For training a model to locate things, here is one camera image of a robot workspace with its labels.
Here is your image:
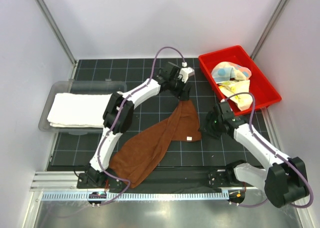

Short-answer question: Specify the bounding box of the brown towel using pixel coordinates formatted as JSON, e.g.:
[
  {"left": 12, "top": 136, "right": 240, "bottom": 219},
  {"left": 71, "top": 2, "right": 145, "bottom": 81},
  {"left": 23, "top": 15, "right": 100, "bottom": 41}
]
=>
[{"left": 109, "top": 100, "right": 202, "bottom": 189}]

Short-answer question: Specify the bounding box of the clear plastic tray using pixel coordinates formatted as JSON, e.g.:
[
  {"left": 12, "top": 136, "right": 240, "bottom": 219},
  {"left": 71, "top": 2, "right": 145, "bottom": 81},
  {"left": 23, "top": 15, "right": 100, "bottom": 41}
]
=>
[{"left": 38, "top": 79, "right": 127, "bottom": 136}]

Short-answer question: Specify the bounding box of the large white towel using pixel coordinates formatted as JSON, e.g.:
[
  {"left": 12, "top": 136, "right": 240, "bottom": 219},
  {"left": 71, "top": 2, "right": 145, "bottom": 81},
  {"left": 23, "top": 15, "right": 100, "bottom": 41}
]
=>
[{"left": 47, "top": 92, "right": 111, "bottom": 128}]

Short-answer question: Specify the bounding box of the left aluminium frame post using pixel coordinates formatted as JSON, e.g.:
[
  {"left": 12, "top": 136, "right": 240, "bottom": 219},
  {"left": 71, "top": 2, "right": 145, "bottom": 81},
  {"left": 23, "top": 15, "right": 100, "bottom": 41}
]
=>
[{"left": 35, "top": 0, "right": 77, "bottom": 66}]

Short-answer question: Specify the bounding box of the purple cable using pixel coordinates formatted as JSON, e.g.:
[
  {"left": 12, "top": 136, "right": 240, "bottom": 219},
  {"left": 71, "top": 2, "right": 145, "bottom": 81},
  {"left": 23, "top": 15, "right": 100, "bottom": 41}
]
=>
[
  {"left": 96, "top": 46, "right": 188, "bottom": 219},
  {"left": 221, "top": 92, "right": 315, "bottom": 209}
]

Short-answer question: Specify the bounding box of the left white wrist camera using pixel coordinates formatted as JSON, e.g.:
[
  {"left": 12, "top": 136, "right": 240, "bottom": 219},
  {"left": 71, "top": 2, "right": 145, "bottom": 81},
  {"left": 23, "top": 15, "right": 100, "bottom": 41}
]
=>
[{"left": 178, "top": 61, "right": 195, "bottom": 83}]

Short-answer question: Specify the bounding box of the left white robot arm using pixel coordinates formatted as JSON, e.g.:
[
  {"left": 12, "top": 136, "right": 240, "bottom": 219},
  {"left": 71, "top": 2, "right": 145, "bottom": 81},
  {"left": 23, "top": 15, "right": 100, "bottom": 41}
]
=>
[{"left": 78, "top": 62, "right": 195, "bottom": 188}]

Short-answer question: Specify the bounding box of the aluminium frame post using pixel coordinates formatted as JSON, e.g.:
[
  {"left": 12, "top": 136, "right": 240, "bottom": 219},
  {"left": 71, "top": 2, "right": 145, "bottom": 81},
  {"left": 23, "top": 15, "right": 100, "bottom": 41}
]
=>
[
  {"left": 250, "top": 0, "right": 290, "bottom": 60},
  {"left": 35, "top": 0, "right": 77, "bottom": 66}
]

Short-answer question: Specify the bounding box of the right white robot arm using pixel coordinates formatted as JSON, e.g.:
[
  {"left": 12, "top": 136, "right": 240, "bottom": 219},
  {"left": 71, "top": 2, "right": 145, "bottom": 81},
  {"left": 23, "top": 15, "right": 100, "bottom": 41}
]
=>
[{"left": 199, "top": 101, "right": 314, "bottom": 208}]

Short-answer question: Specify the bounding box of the patterned white cloth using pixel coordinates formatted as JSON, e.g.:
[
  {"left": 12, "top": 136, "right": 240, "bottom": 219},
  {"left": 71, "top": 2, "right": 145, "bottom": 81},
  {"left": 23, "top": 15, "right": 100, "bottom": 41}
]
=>
[{"left": 211, "top": 61, "right": 253, "bottom": 111}]

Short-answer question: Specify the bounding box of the right aluminium frame post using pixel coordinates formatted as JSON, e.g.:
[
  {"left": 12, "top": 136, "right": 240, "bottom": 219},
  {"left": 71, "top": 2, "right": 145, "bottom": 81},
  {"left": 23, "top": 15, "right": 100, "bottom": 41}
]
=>
[{"left": 250, "top": 0, "right": 290, "bottom": 60}]

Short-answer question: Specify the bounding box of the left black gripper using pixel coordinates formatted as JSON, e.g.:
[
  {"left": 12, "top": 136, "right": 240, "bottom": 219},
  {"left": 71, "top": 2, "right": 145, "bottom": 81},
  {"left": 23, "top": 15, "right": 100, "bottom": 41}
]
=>
[{"left": 168, "top": 73, "right": 192, "bottom": 101}]

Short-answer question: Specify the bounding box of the red plastic bin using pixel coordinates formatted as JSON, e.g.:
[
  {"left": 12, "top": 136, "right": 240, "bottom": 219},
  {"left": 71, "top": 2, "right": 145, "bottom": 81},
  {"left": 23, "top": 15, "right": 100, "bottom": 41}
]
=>
[{"left": 198, "top": 45, "right": 282, "bottom": 110}]

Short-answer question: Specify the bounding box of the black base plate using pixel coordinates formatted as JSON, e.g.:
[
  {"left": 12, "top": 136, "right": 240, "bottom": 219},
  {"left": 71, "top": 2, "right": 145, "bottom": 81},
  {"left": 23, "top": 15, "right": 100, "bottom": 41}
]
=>
[{"left": 76, "top": 166, "right": 250, "bottom": 194}]

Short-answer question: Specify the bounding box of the slotted metal rail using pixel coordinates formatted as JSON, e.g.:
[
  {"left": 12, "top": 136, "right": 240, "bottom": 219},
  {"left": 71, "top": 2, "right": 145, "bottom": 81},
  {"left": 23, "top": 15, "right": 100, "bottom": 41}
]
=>
[{"left": 41, "top": 190, "right": 229, "bottom": 202}]

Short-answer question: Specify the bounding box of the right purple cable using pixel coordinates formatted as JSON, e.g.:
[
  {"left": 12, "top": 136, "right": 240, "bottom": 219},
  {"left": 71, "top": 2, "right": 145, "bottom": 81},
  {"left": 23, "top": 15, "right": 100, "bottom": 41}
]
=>
[{"left": 221, "top": 92, "right": 315, "bottom": 209}]

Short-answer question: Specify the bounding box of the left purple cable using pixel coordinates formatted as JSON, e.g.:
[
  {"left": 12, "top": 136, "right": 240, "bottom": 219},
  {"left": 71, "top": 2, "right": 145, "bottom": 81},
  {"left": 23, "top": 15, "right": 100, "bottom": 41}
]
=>
[{"left": 96, "top": 46, "right": 188, "bottom": 219}]

